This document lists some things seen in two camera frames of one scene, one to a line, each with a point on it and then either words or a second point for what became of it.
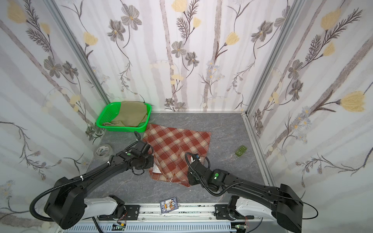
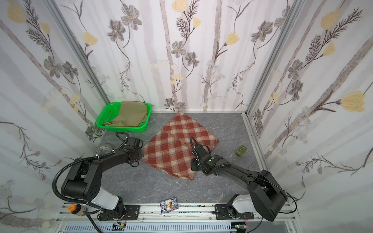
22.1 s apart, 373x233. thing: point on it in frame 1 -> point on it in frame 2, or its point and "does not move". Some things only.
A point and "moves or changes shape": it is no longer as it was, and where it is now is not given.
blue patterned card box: (168, 205) does not move
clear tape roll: (103, 151) does not move
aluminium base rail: (152, 213) does not move
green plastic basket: (110, 111) does not move
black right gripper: (192, 172) -> (196, 158)
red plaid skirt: (172, 148) moves or changes shape
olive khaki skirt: (131, 113) does not move
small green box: (242, 149) does not move
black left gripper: (147, 158) -> (136, 153)
